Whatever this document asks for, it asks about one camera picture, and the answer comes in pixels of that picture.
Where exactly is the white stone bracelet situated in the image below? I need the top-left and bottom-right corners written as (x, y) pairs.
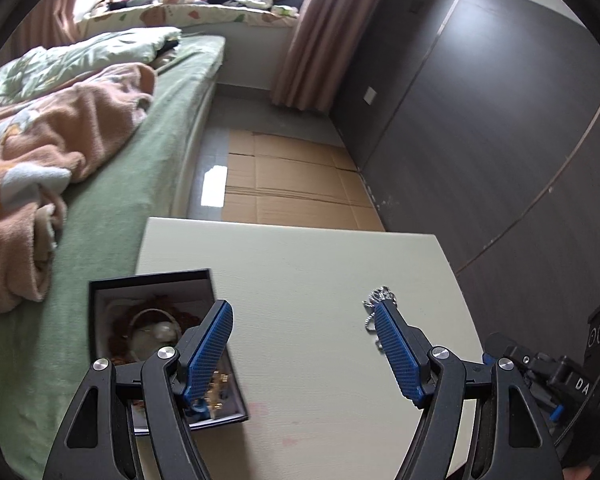
top-left (128, 308), bottom-right (182, 361)

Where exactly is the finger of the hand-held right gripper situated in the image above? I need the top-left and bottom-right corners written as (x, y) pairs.
top-left (482, 332), bottom-right (576, 423)

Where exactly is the dark brown wardrobe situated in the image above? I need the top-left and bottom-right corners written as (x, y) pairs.
top-left (327, 0), bottom-right (600, 331)

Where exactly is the dark cloth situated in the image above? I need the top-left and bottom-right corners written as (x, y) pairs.
top-left (152, 39), bottom-right (181, 61)

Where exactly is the green bed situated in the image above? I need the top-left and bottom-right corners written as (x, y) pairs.
top-left (0, 35), bottom-right (227, 478)

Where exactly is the printed window seat cushion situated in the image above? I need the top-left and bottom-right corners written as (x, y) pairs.
top-left (75, 2), bottom-right (301, 36)

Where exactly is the multicolour bead bracelet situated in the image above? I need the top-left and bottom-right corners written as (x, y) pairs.
top-left (207, 370), bottom-right (233, 408)

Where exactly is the flat cardboard sheet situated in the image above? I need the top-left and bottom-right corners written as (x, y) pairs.
top-left (221, 127), bottom-right (386, 232)

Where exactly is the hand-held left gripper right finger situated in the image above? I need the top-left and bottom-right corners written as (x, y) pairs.
top-left (373, 300), bottom-right (563, 480)

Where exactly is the pink curtain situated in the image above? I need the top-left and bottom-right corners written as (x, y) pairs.
top-left (10, 0), bottom-right (83, 58)
top-left (270, 0), bottom-right (396, 111)

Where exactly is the black square box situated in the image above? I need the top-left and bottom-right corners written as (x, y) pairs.
top-left (89, 268), bottom-right (249, 436)

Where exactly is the silver chain necklace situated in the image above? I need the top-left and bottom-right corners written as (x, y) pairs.
top-left (362, 285), bottom-right (398, 356)

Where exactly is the peach fleece blanket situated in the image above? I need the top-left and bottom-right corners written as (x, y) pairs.
top-left (0, 62), bottom-right (157, 318)

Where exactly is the light green quilt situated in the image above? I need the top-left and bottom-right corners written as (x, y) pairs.
top-left (0, 26), bottom-right (183, 111)

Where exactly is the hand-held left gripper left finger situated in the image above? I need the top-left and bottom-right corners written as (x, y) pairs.
top-left (42, 299), bottom-right (235, 480)

